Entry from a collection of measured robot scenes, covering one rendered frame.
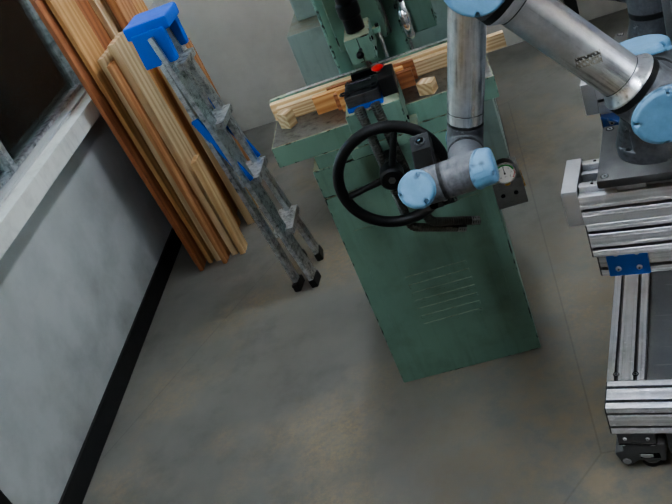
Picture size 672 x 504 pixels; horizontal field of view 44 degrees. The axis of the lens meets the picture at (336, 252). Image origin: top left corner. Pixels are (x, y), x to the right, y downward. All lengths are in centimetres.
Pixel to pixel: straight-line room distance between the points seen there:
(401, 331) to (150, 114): 148
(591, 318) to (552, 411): 39
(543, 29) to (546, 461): 123
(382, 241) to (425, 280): 18
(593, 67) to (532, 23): 14
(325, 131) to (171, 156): 145
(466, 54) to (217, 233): 223
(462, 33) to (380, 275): 97
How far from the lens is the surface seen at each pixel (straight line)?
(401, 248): 235
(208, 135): 300
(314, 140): 218
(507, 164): 218
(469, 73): 166
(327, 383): 279
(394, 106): 204
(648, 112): 156
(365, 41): 220
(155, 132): 348
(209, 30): 474
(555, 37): 150
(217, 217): 364
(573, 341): 262
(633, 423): 213
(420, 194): 161
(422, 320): 250
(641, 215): 185
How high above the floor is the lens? 174
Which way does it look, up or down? 31 degrees down
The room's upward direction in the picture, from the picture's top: 24 degrees counter-clockwise
